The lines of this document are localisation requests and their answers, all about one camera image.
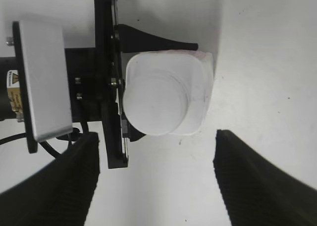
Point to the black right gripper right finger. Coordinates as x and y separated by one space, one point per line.
256 192

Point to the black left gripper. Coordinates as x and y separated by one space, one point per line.
96 82

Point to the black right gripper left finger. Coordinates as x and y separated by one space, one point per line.
60 194

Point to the white screw bottle cap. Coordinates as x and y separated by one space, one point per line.
154 104

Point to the white yili changqing yogurt bottle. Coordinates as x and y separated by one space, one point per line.
194 69

